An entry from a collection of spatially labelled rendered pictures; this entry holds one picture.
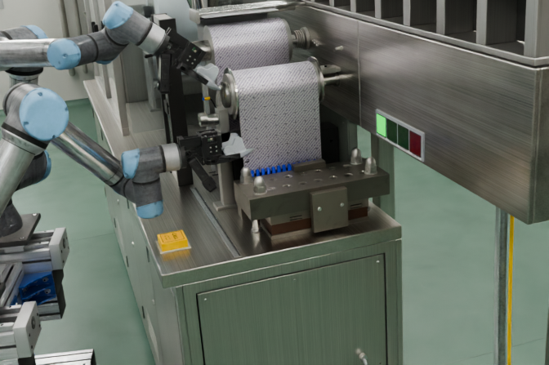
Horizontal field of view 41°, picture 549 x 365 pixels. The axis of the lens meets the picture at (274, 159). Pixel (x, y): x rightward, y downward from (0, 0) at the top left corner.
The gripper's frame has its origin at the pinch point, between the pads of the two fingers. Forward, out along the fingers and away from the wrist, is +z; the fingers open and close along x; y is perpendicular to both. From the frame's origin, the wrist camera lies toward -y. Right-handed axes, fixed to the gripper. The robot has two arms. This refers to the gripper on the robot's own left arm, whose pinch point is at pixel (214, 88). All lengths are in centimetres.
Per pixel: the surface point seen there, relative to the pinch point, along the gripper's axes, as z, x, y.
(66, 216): 46, 249, -127
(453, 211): 211, 148, 10
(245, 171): 15.5, -14.7, -14.0
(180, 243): 9.2, -19.9, -38.5
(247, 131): 12.7, -6.8, -5.0
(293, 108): 20.5, -6.8, 7.7
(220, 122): 7.2, 0.5, -7.4
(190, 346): 22, -32, -58
